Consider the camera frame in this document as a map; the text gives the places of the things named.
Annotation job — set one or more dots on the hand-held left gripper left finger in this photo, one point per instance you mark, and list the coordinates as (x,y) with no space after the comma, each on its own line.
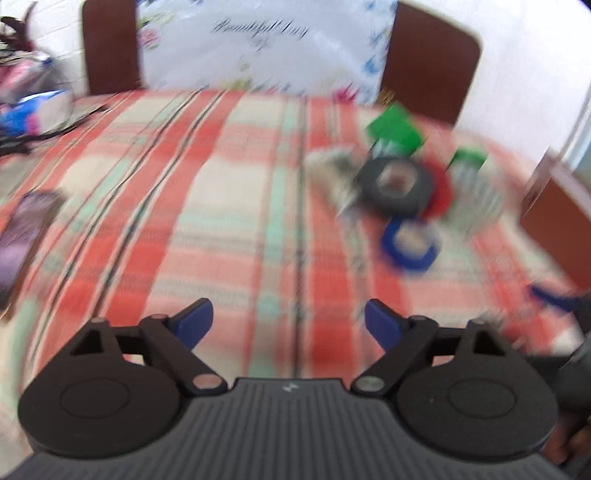
(196,319)

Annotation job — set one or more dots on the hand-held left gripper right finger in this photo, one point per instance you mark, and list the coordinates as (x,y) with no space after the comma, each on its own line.
(382,323)

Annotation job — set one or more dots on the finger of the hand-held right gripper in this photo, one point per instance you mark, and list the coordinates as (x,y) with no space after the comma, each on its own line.
(551,297)

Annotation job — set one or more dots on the brown cardboard box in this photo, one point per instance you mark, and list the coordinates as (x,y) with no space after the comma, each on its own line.
(563,221)

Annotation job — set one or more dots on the blue tape roll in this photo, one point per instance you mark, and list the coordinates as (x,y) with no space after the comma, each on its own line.
(390,245)

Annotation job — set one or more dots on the clear green-printed tape roll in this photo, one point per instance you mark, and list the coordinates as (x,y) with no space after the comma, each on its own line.
(480,198)

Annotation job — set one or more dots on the black tape roll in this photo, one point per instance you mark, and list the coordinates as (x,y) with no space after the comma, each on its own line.
(369,190)

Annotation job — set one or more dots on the red tape roll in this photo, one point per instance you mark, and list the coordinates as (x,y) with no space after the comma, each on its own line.
(442,194)

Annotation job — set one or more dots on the green small box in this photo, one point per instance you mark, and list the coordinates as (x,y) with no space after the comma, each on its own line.
(392,127)
(468,158)

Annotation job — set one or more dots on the white green-printed packet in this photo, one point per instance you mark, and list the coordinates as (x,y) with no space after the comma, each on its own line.
(328,166)

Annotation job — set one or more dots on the person's right hand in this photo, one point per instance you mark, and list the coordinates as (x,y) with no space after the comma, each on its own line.
(575,438)

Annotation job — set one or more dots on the red plaid blanket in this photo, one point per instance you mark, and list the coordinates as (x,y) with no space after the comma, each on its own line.
(231,207)

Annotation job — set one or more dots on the dark purple flat object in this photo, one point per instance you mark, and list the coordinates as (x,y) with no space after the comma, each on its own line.
(23,235)

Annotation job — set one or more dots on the blue white packet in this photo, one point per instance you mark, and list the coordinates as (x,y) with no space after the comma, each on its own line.
(32,110)

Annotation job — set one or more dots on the floral white pillow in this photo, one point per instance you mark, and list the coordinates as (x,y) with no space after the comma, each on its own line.
(258,55)

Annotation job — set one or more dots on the silver crumpled bag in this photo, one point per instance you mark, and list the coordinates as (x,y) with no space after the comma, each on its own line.
(27,74)

